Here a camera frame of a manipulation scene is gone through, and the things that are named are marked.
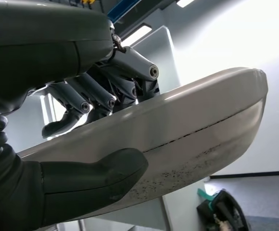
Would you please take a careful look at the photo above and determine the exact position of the ceiling light strip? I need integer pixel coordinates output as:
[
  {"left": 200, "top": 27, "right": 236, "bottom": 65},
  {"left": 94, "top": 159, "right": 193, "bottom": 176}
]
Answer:
[
  {"left": 121, "top": 24, "right": 153, "bottom": 48},
  {"left": 176, "top": 0, "right": 196, "bottom": 9}
]

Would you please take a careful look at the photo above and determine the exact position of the black bag teal strap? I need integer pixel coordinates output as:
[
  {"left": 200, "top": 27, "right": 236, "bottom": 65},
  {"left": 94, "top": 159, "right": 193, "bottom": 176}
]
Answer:
[{"left": 196, "top": 188, "right": 251, "bottom": 231}]

